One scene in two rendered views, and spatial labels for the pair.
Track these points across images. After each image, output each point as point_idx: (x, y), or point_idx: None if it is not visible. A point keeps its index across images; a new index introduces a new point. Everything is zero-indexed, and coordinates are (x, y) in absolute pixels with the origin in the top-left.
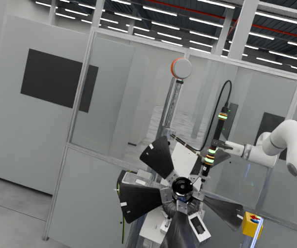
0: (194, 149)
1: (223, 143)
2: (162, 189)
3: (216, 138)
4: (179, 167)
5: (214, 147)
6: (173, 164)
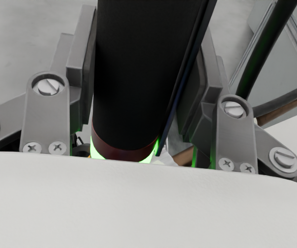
0: (274, 99)
1: (23, 134)
2: (78, 143)
3: (97, 15)
4: None
5: (93, 122)
6: None
